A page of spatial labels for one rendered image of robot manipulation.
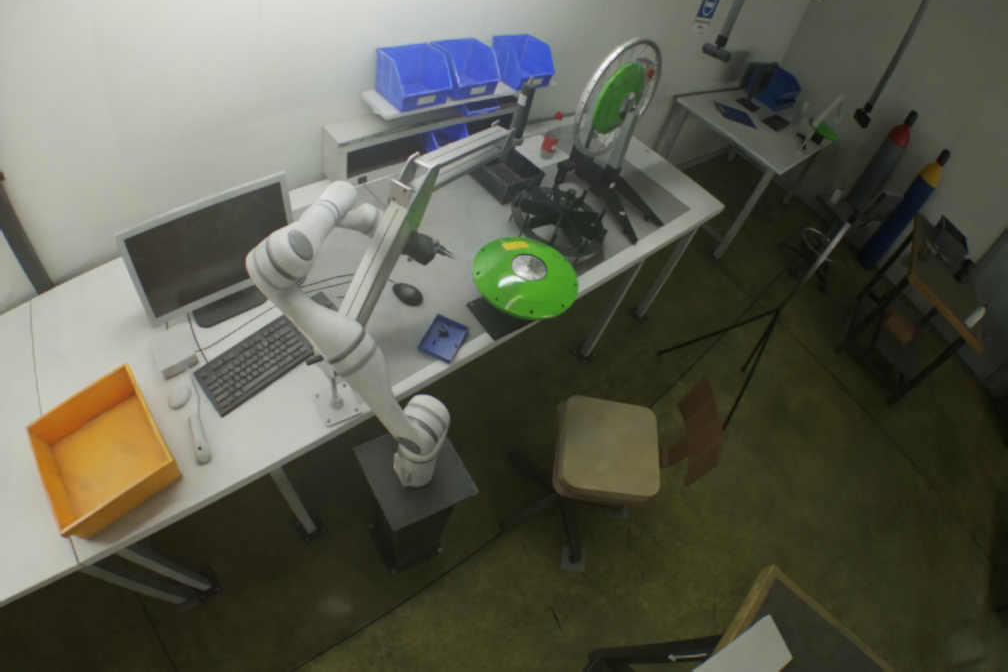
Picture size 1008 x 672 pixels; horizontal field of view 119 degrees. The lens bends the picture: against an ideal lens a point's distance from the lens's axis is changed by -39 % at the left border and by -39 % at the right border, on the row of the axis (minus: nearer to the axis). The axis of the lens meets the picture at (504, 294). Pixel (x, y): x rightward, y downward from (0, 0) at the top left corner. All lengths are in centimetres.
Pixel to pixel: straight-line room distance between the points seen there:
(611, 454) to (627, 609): 84
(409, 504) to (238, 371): 55
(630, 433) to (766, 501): 129
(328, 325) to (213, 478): 55
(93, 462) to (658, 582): 215
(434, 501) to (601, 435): 70
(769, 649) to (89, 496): 168
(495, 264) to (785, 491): 218
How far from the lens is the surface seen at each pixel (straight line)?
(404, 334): 137
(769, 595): 139
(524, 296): 130
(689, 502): 253
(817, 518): 307
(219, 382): 131
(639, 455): 172
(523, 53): 222
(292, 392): 129
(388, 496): 123
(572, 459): 162
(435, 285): 150
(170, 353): 139
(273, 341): 135
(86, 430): 144
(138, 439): 135
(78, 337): 164
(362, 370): 87
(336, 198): 106
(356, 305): 101
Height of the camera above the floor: 202
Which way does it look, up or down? 47 degrees down
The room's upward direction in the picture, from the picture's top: 18 degrees clockwise
